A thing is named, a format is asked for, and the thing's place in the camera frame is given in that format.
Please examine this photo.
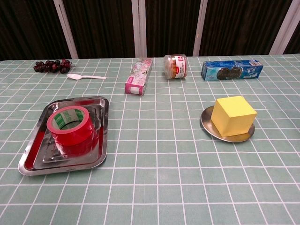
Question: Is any red tape roll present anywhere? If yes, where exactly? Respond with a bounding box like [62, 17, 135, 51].
[46, 105, 95, 146]

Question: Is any yellow cube block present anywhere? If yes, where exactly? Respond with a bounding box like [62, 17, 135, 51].
[210, 96, 258, 137]

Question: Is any pink floral box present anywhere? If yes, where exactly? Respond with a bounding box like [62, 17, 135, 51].
[124, 58, 153, 96]

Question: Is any clear snack jar red label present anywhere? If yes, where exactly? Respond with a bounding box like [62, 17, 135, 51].
[163, 54, 189, 80]

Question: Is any round steel plate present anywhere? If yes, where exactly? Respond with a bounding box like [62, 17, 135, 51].
[200, 105, 255, 143]

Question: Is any rectangular steel tray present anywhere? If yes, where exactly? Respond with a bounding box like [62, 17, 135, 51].
[18, 95, 110, 177]

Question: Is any green checkered tablecloth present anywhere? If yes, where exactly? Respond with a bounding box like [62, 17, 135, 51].
[0, 53, 300, 225]

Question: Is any white plastic spoon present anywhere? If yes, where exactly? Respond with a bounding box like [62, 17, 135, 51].
[67, 73, 107, 81]

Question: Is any blue cookie box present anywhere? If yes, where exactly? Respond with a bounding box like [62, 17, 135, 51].
[201, 59, 264, 82]

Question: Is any dark red grape bunch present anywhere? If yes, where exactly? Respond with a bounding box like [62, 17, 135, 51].
[33, 59, 76, 74]

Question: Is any white frame post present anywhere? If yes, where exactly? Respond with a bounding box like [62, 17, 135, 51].
[131, 0, 147, 58]
[53, 0, 79, 59]
[193, 0, 208, 57]
[269, 0, 300, 55]

